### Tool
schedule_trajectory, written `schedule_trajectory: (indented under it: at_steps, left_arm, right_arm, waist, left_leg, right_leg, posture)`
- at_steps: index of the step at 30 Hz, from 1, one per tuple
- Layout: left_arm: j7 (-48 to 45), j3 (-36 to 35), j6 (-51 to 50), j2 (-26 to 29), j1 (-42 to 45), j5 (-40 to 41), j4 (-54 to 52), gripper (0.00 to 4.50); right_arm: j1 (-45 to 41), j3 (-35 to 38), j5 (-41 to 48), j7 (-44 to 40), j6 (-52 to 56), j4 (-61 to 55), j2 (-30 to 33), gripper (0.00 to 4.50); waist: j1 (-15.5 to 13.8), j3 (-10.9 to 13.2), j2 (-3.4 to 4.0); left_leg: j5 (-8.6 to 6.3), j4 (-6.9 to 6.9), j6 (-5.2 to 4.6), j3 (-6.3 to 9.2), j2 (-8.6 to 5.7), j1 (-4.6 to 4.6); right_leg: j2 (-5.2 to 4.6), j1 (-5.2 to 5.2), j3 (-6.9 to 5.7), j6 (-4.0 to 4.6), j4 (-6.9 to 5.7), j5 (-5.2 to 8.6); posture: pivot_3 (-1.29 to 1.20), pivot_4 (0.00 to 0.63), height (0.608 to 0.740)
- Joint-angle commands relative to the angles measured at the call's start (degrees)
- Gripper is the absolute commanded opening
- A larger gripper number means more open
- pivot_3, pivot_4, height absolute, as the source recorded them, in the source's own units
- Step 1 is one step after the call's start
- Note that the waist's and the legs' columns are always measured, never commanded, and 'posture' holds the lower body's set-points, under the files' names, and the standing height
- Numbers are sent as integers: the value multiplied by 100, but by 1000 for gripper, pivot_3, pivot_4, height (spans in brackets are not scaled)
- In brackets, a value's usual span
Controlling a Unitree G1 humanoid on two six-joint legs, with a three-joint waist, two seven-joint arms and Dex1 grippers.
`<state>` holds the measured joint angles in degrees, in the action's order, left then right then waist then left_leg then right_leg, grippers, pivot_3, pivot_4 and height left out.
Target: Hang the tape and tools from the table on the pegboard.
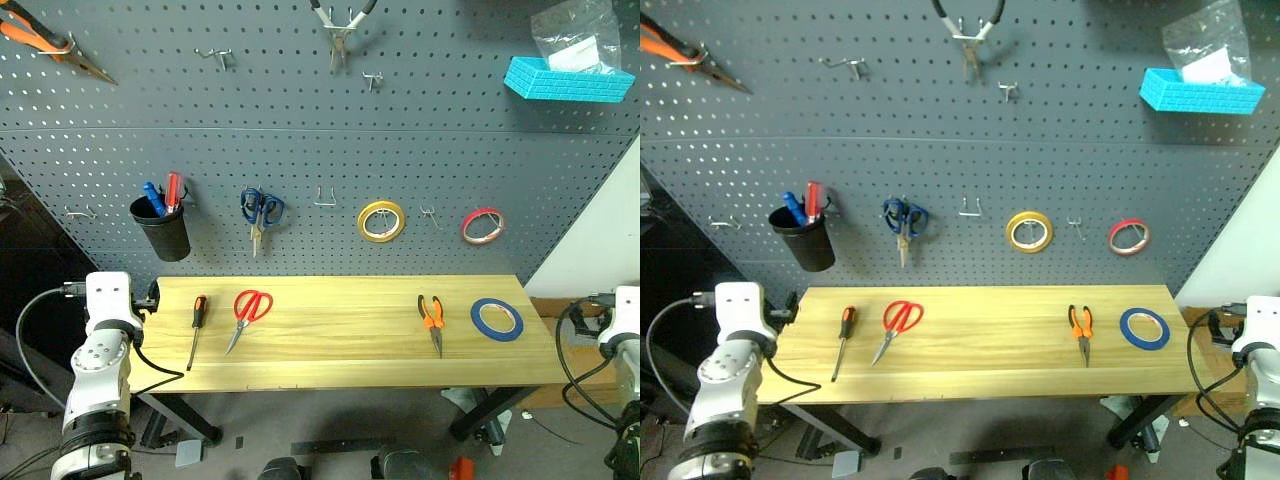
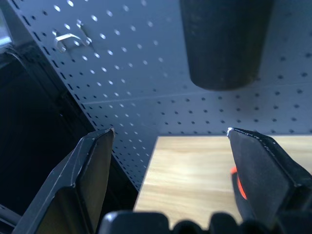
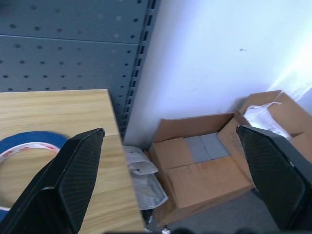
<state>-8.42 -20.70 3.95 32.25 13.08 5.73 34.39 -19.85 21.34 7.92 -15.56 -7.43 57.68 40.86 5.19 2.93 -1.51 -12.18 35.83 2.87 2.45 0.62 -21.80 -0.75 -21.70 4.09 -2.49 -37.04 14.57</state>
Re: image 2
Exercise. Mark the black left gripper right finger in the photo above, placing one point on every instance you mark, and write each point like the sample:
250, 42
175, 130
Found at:
265, 175

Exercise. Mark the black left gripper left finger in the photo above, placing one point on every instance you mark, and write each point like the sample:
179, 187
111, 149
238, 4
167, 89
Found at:
73, 180

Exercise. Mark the grey perforated pegboard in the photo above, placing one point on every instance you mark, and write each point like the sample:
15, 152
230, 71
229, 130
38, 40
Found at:
146, 80

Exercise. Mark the silver metal pegboard hook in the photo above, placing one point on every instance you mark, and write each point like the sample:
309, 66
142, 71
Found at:
72, 39

